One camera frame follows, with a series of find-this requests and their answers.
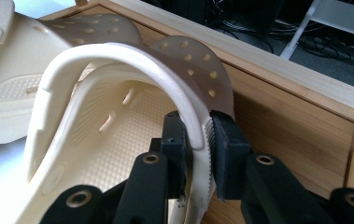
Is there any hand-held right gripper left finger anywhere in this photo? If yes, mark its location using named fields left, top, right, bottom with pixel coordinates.
left=160, top=110, right=188, bottom=200

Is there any cream clog shoe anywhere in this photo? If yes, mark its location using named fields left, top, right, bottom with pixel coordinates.
left=0, top=0, right=145, bottom=154
left=15, top=35, right=235, bottom=224

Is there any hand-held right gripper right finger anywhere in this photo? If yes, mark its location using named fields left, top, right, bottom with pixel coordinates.
left=209, top=110, right=254, bottom=201

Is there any black cable bundle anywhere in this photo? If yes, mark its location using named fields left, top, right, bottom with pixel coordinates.
left=299, top=31, right=354, bottom=67
left=206, top=8, right=292, bottom=54

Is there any wooden box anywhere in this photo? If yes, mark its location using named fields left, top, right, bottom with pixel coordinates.
left=39, top=0, right=354, bottom=224

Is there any white metal stand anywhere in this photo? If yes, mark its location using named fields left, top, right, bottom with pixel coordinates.
left=279, top=0, right=354, bottom=61

